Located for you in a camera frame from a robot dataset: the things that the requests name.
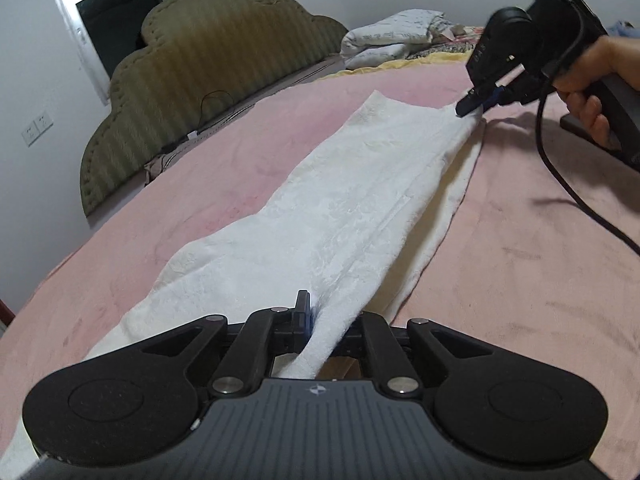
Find white pants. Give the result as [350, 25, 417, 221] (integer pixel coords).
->
[91, 92, 484, 379]

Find person's right hand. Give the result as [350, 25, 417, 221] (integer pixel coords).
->
[551, 32, 640, 151]

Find yellow blanket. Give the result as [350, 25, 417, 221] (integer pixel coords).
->
[326, 51, 472, 79]

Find zebra print cloth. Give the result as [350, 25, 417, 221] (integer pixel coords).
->
[408, 21, 484, 60]

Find white patterned pillow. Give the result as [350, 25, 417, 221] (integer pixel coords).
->
[340, 9, 450, 70]

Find pink bed sheet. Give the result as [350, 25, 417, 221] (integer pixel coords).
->
[1, 63, 639, 479]

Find olive padded headboard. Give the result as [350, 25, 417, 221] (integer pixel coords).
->
[79, 0, 346, 214]

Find black charger cable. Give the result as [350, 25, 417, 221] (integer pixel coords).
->
[186, 89, 241, 141]

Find white wall socket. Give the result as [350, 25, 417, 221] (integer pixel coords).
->
[21, 112, 53, 146]

